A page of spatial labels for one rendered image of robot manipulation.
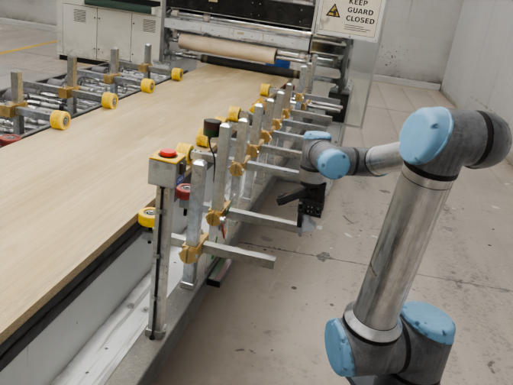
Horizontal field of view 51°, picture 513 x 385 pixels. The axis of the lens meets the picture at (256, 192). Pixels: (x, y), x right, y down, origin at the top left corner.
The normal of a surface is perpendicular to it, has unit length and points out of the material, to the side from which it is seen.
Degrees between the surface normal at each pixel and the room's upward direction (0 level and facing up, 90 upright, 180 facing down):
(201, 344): 0
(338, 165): 89
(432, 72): 90
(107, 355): 0
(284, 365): 0
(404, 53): 90
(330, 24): 90
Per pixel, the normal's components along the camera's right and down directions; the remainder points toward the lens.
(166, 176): -0.23, 0.34
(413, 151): -0.93, -0.13
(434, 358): 0.24, 0.39
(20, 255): 0.13, -0.92
